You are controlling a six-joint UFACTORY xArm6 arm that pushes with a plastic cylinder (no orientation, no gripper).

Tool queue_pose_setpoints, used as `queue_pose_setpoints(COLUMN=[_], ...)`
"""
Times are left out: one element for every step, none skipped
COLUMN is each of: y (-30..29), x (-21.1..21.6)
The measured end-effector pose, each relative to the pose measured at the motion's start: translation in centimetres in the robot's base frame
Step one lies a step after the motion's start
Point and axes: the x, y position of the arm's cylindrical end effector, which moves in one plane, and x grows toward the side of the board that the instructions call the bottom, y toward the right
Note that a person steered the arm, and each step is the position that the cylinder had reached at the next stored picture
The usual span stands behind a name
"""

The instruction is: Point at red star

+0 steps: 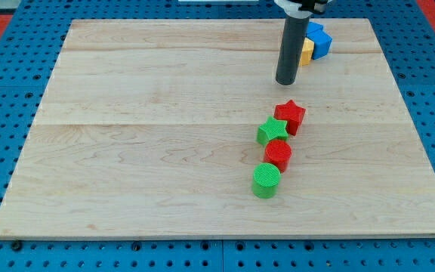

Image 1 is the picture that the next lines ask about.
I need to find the green star block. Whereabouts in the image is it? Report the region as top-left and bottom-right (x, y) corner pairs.
(256, 116), (288, 147)

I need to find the red star block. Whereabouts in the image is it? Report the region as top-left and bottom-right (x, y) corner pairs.
(273, 100), (306, 136)

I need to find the red cylinder block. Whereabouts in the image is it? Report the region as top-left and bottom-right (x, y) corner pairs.
(263, 140), (292, 173)

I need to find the green cylinder block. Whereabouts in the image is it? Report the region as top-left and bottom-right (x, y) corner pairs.
(251, 162), (281, 199)

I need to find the light wooden board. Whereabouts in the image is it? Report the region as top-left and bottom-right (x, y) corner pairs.
(0, 19), (435, 241)

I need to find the yellow block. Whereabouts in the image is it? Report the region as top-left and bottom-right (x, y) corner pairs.
(299, 38), (314, 66)

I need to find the dark grey cylindrical pointer rod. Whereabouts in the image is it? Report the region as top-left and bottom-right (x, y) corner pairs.
(275, 16), (310, 85)

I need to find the blue cube block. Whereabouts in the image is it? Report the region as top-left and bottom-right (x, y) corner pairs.
(307, 30), (332, 60)

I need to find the blue block behind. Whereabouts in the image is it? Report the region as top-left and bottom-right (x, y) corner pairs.
(306, 21), (324, 36)

